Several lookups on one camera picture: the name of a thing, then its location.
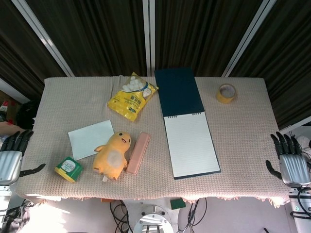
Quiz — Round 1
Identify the green sponge block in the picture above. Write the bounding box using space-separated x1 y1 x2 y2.
170 198 186 210

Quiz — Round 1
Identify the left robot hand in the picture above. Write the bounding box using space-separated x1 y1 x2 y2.
0 130 46 186

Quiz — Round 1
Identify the yellow cotton ball bag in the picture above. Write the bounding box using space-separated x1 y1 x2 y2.
106 71 159 123

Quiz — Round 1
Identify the black bag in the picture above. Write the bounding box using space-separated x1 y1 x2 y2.
16 100 39 129

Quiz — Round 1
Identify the yellow tape roll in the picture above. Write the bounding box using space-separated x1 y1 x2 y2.
216 83 237 104

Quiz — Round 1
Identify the beige knitted tablecloth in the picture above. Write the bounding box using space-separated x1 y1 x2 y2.
14 75 295 208

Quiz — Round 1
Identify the black cable bundle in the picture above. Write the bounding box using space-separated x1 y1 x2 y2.
109 200 134 233

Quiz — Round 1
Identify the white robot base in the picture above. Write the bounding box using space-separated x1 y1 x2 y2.
123 198 183 233

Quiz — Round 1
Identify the green yellow tin can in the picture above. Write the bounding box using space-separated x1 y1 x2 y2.
54 157 84 183

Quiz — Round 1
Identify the yellow plush toy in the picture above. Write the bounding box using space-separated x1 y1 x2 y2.
93 131 132 181

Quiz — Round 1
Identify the dark blue spiral notepad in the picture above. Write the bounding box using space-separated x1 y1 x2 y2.
154 68 222 181

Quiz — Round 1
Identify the pink pencil case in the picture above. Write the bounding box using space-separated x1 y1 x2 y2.
126 132 151 175

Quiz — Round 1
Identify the white paper sheet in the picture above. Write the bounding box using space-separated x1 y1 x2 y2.
68 119 115 161

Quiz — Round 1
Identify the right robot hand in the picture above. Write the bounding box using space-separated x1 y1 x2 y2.
265 131 311 187

